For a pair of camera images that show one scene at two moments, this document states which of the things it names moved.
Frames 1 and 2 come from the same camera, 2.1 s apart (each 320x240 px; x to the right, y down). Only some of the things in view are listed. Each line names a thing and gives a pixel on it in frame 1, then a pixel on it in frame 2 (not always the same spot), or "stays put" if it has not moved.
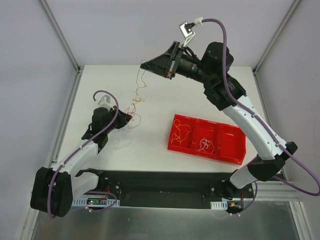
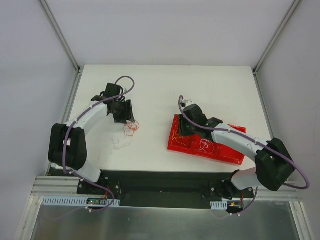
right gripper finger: [164, 70] → [182, 131]
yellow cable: [138, 72] → [181, 140]
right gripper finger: [164, 62] → [180, 120]
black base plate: [171, 189] stays put
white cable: [205, 143] stays put
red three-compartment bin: [217, 140] stays put
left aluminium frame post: [60, 34] stays put
